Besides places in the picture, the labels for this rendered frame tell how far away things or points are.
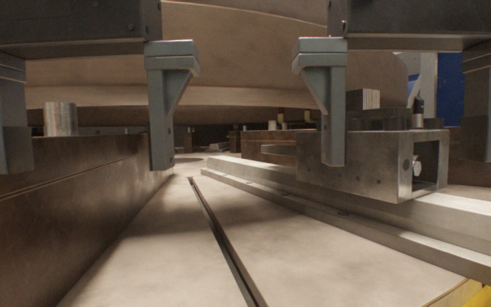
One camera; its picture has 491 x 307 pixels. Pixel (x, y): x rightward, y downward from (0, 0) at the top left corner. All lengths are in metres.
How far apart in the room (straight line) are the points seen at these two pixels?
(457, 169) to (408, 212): 1.15
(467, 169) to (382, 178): 1.24
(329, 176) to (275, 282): 0.46
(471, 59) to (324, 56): 0.14
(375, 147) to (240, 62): 0.53
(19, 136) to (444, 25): 0.36
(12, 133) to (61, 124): 0.55
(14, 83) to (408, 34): 0.33
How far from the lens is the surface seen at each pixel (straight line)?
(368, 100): 1.06
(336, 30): 0.24
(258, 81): 0.93
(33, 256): 0.66
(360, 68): 1.32
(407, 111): 1.05
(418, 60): 6.73
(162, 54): 0.21
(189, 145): 4.52
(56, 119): 0.83
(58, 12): 0.25
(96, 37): 0.23
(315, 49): 0.21
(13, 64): 0.30
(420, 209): 0.93
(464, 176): 2.06
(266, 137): 2.40
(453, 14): 0.26
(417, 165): 0.94
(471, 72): 0.30
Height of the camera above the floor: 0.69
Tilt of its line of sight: 5 degrees down
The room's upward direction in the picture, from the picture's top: 1 degrees counter-clockwise
